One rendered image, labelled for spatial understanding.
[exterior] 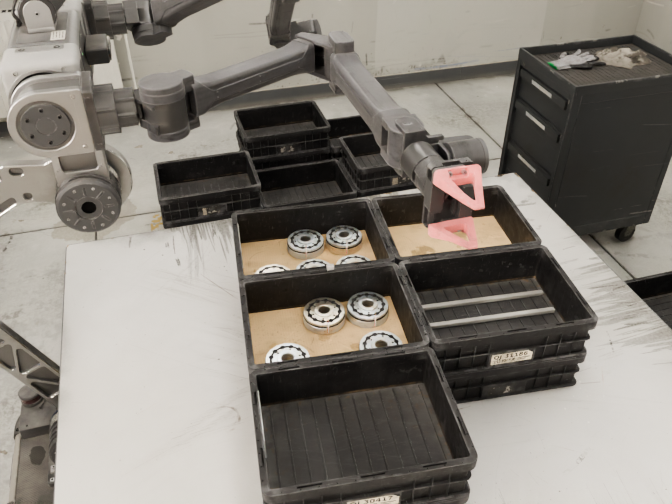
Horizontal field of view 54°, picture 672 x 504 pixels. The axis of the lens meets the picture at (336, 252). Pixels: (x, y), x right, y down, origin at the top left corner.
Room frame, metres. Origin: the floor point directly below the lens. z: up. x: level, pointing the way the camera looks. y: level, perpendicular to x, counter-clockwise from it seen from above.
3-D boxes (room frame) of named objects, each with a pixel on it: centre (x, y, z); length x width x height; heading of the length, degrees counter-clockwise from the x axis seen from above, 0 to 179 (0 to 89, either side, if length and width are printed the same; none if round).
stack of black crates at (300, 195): (2.42, 0.14, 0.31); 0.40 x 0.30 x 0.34; 106
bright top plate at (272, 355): (1.04, 0.11, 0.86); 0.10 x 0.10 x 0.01
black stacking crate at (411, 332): (1.12, 0.02, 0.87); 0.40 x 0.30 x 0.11; 101
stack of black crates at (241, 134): (2.80, 0.25, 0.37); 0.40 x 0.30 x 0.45; 106
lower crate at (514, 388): (1.20, -0.38, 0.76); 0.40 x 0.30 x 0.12; 101
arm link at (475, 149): (0.92, -0.16, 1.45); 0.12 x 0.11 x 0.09; 17
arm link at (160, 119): (1.09, 0.32, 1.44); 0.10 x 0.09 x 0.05; 106
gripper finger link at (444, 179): (0.76, -0.17, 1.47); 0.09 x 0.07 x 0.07; 17
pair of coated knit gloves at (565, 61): (2.79, -1.03, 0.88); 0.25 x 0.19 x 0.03; 106
